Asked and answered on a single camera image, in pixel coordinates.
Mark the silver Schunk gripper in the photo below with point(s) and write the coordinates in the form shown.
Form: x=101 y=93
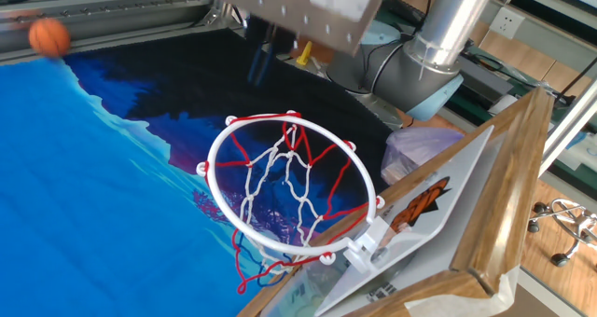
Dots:
x=303 y=9

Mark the small orange basketball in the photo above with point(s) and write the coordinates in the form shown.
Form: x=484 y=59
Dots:
x=50 y=37

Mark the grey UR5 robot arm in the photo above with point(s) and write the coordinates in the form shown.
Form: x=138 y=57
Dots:
x=438 y=32

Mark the yellow plastic object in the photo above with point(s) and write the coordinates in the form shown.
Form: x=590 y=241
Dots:
x=304 y=55

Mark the white hoop with net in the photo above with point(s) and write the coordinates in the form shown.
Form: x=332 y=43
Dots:
x=213 y=186

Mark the purple plastic bag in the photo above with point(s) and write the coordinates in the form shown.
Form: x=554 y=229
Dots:
x=420 y=151

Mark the blue landscape print mat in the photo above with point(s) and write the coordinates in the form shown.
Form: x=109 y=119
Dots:
x=93 y=191

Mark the grey flat box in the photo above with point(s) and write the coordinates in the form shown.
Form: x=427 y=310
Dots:
x=487 y=79

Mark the clear plastic backboard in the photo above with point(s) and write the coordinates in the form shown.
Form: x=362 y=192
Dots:
x=448 y=186

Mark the beige masking tape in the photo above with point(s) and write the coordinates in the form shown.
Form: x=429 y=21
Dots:
x=462 y=298

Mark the office chair base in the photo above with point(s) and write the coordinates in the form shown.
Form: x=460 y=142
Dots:
x=566 y=224

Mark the aluminium frame post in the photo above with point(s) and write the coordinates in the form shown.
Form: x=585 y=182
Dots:
x=566 y=130
x=221 y=13

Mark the aluminium table edge rail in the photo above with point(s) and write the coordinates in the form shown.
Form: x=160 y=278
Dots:
x=116 y=21

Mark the white wall socket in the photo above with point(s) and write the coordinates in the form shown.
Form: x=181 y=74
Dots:
x=506 y=23

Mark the wooden picture frame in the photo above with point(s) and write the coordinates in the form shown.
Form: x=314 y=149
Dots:
x=513 y=177

